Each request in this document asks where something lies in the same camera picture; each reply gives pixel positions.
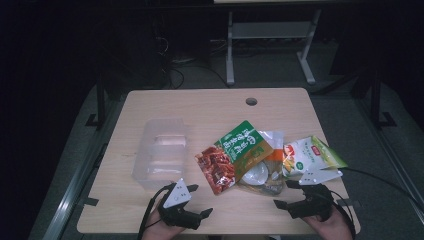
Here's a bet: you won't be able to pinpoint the black floor cables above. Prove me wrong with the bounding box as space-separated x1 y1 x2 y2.
156 34 231 90

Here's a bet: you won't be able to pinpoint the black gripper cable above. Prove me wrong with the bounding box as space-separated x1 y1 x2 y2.
328 167 424 240
137 184 176 240

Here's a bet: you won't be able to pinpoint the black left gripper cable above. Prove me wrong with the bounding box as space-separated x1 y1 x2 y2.
137 184 176 240

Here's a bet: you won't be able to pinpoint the white yellow green snack packet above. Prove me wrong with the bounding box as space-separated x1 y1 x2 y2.
282 135 349 178

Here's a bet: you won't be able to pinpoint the black metal stand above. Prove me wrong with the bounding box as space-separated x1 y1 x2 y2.
365 66 398 130
84 74 108 131

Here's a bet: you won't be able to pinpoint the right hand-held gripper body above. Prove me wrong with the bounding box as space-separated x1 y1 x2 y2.
287 168 344 222

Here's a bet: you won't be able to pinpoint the person's right hand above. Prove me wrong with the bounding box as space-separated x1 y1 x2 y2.
301 208 354 240

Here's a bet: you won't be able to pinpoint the person's left hand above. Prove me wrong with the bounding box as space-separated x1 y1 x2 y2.
142 208 186 240

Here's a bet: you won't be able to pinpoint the clear plastic container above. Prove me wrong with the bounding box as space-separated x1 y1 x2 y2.
131 117 188 191

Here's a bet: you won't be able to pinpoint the aluminium floor rail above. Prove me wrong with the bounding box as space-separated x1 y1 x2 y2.
354 99 424 218
42 99 118 240

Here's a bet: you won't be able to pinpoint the white metal desk frame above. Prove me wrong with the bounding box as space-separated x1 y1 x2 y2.
213 0 323 86

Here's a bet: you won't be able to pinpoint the green and red seasoning packet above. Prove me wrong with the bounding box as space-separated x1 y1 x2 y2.
194 120 275 196

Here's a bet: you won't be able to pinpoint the transparent orange white food packet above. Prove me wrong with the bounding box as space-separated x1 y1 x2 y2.
237 129 286 196

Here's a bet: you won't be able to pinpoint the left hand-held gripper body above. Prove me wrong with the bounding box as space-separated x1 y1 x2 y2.
157 178 203 231

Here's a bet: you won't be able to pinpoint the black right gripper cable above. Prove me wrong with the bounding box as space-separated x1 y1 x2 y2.
328 167 424 240

